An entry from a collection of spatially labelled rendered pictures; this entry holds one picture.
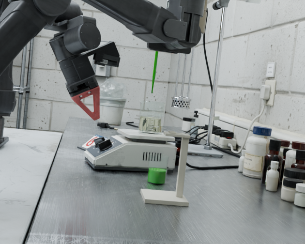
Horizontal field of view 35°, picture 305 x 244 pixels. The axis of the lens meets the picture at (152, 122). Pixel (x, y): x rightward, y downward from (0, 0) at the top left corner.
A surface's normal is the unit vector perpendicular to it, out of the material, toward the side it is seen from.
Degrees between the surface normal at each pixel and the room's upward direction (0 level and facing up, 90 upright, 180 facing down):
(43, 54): 90
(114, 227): 0
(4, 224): 0
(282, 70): 90
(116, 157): 90
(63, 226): 0
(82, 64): 94
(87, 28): 76
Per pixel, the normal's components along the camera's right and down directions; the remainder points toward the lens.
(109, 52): 0.22, 0.17
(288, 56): -0.98, -0.10
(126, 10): 0.56, 0.18
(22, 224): 0.11, -0.99
